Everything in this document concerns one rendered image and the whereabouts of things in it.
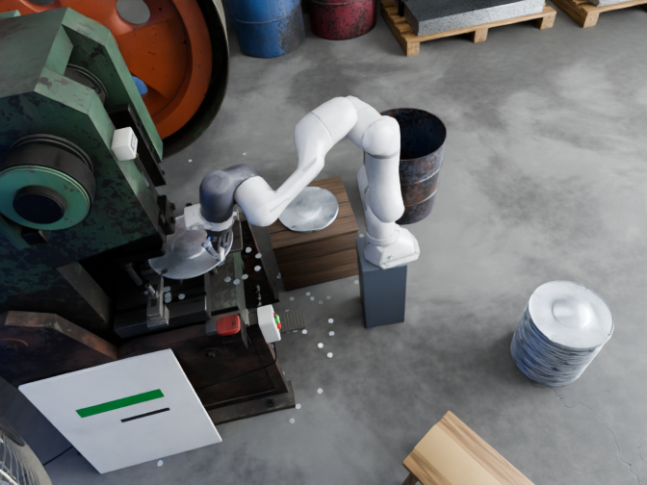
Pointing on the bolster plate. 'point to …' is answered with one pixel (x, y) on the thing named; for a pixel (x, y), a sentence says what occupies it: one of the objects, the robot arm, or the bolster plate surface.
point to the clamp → (156, 315)
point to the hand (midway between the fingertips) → (219, 252)
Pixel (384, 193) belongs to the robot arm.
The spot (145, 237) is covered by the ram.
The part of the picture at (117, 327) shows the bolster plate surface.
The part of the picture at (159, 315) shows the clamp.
